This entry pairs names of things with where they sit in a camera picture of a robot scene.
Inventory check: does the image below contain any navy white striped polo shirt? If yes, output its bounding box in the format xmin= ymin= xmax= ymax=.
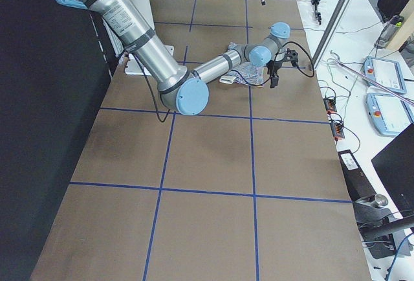
xmin=219 ymin=49 xmax=267 ymax=85

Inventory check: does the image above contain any black tripod stick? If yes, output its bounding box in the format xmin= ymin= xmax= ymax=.
xmin=311 ymin=0 xmax=321 ymax=25

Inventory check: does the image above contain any orange black connector block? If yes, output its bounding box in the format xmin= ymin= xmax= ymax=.
xmin=330 ymin=122 xmax=345 ymax=141
xmin=323 ymin=97 xmax=338 ymax=115

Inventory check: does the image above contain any far blue teach pendant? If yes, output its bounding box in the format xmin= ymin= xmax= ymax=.
xmin=364 ymin=56 xmax=407 ymax=94

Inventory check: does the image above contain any blue teach pendant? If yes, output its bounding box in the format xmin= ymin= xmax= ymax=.
xmin=364 ymin=56 xmax=407 ymax=94
xmin=365 ymin=93 xmax=413 ymax=137

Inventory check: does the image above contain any near blue teach pendant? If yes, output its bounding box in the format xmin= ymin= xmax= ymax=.
xmin=365 ymin=93 xmax=413 ymax=137

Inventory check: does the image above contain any black power box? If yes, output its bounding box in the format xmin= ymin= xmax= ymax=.
xmin=338 ymin=150 xmax=376 ymax=201

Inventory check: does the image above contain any black monitor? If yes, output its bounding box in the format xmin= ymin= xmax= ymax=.
xmin=371 ymin=124 xmax=414 ymax=211

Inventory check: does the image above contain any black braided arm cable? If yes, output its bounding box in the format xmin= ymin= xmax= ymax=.
xmin=135 ymin=41 xmax=315 ymax=123

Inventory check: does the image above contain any aluminium frame post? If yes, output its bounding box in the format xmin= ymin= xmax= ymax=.
xmin=312 ymin=0 xmax=352 ymax=69

